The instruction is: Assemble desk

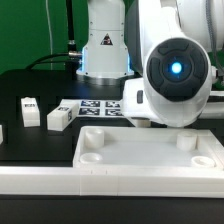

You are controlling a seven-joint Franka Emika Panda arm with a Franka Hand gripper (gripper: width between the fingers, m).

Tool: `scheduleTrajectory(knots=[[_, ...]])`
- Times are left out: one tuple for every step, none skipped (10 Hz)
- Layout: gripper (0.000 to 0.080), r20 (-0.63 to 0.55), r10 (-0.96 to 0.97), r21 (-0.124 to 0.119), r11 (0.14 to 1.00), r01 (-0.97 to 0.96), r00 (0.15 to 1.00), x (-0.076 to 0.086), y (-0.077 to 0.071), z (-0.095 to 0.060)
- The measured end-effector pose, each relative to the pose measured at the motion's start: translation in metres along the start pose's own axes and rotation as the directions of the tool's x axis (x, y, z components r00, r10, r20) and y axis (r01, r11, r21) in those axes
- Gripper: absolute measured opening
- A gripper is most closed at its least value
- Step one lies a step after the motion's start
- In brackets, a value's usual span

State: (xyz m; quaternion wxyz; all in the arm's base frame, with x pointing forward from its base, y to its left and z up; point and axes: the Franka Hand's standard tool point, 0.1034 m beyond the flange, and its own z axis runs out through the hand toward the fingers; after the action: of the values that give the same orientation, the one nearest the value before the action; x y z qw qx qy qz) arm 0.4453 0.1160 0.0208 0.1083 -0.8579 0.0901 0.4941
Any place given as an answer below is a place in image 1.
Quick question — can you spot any white desk tabletop tray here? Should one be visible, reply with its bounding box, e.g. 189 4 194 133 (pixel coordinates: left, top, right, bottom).
73 126 224 170

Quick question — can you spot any fiducial marker sheet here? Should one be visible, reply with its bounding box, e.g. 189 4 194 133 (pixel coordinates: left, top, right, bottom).
78 100 122 117

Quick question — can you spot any black vertical pole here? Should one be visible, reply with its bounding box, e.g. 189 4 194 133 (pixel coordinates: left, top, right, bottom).
65 0 77 72

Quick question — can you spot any white block left edge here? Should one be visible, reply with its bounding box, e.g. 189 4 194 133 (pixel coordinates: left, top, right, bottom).
0 125 3 145

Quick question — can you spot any black cable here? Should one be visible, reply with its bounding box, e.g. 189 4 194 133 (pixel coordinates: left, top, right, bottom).
25 52 83 70

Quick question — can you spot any white cable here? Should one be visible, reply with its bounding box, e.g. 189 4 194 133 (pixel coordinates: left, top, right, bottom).
45 0 54 71

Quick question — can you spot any white fixture wall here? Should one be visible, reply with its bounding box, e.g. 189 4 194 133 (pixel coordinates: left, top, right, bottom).
0 166 224 198

